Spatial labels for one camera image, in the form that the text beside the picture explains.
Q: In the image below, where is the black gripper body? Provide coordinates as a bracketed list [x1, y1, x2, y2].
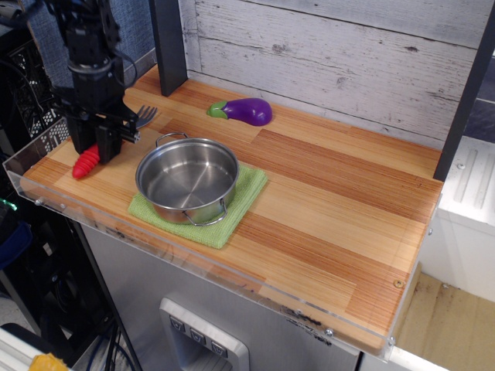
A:
[52, 63, 140, 143]

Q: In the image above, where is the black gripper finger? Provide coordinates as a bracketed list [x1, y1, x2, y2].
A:
[95, 126, 122, 164]
[67, 114, 96, 155]

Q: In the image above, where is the red handled metal fork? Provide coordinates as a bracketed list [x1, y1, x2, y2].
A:
[72, 106, 158, 179]

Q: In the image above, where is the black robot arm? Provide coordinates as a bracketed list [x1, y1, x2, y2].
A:
[46, 1, 140, 164]

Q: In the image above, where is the green cloth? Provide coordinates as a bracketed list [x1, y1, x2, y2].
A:
[128, 165, 268, 250]

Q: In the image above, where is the black plastic crate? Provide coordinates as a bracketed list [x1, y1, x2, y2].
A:
[1, 40, 61, 151]

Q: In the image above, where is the clear acrylic table guard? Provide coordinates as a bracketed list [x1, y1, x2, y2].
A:
[2, 49, 442, 362]

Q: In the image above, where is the blue fabric panel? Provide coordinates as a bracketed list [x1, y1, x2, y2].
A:
[18, 0, 156, 134]

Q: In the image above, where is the stainless steel pot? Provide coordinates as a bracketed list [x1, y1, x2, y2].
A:
[135, 132, 241, 226]

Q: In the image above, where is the purple toy eggplant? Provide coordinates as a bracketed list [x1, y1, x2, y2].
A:
[207, 98, 273, 127]

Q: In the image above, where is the silver toy fridge front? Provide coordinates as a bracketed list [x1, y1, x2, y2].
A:
[82, 226, 361, 370]

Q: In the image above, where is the white toy sink unit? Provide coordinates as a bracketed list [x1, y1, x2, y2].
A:
[418, 137, 494, 301]

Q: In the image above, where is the dark grey left post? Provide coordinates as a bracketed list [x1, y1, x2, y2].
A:
[148, 0, 188, 97]

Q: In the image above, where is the dark grey post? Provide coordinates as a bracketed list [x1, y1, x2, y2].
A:
[148, 0, 188, 97]
[433, 1, 494, 182]

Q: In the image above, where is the dark grey right post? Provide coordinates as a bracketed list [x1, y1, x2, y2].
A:
[433, 1, 494, 182]

